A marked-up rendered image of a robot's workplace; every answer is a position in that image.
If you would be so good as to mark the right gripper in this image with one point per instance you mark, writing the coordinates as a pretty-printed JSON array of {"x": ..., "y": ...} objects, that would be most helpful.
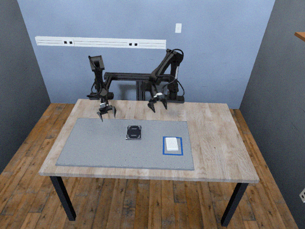
[{"x": 104, "y": 110}]

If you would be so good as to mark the grey flat work mat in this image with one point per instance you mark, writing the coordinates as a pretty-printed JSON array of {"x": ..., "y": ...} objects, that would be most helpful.
[{"x": 93, "y": 143}]

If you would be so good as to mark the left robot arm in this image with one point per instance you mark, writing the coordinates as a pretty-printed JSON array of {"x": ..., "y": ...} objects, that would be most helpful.
[{"x": 174, "y": 59}]

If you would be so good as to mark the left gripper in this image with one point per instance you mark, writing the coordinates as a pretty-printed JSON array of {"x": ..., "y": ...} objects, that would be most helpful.
[{"x": 155, "y": 99}]

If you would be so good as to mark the white well plate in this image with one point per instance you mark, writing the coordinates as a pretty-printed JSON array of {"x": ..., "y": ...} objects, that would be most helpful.
[{"x": 171, "y": 143}]

